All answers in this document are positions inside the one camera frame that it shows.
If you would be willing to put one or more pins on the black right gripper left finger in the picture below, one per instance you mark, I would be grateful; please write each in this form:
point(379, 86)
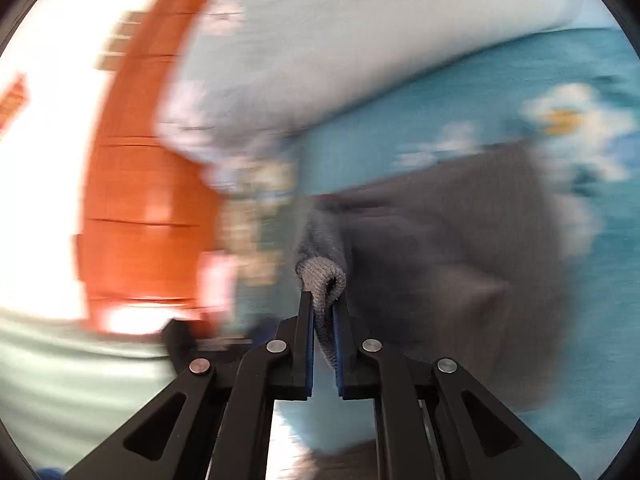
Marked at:
point(212, 421)

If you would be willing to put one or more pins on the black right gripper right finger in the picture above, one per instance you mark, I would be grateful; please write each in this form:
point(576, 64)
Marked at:
point(435, 421)

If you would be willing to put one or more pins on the grey sweater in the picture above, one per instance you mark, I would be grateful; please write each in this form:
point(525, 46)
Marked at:
point(459, 260)

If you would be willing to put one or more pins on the pink checkered cloth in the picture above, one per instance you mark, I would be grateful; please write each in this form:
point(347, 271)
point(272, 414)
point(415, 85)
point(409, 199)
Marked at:
point(216, 284)

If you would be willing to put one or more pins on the orange wooden headboard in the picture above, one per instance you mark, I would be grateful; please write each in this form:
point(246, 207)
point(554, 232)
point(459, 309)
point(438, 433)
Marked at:
point(147, 220)

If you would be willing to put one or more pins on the light blue floral duvet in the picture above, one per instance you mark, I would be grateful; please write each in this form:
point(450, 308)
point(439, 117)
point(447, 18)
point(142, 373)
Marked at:
point(252, 72)

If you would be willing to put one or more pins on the teal floral blanket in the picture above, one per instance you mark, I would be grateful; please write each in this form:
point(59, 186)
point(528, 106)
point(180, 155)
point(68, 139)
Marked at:
point(573, 98)

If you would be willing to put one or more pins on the red wall decoration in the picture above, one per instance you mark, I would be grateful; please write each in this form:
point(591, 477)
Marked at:
point(13, 99)

